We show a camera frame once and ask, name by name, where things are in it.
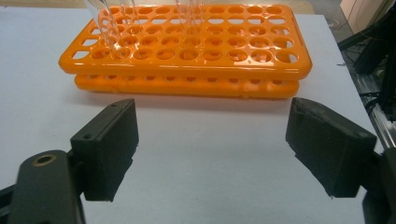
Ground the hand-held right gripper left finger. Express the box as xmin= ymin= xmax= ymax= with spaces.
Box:
xmin=69 ymin=97 xmax=140 ymax=203

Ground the black metal stand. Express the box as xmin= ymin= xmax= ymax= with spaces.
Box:
xmin=337 ymin=6 xmax=396 ymax=122

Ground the orange test tube rack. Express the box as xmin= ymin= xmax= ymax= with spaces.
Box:
xmin=58 ymin=3 xmax=313 ymax=100

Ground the clear glass test tube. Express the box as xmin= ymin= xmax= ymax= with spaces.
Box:
xmin=83 ymin=0 xmax=126 ymax=60
xmin=175 ymin=0 xmax=205 ymax=43

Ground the white board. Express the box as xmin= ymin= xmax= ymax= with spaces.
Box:
xmin=0 ymin=6 xmax=384 ymax=224

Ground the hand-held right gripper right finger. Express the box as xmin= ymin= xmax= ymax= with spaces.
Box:
xmin=285 ymin=96 xmax=378 ymax=199

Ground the aluminium rail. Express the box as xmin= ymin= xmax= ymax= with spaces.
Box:
xmin=351 ymin=71 xmax=396 ymax=150

